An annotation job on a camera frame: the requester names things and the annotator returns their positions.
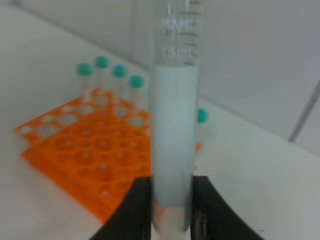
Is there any back row tube far right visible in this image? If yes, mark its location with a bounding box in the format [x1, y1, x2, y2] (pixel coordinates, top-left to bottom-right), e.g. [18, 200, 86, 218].
[95, 55, 110, 88]

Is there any second row left tube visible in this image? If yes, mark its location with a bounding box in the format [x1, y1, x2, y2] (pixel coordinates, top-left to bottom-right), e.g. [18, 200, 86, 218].
[76, 63, 93, 103]

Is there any orange test tube rack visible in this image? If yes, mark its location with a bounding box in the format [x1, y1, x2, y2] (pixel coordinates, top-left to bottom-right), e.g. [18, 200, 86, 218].
[14, 90, 151, 223]

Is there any test tube with teal cap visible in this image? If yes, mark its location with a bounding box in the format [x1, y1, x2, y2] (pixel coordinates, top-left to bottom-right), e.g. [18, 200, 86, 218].
[150, 0, 205, 240]

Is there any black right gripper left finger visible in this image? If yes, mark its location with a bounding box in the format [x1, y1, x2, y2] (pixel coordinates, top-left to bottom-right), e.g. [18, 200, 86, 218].
[90, 177, 152, 240]

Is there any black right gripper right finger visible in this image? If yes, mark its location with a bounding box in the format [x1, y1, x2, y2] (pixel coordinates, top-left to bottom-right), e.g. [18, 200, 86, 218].
[190, 176, 262, 240]

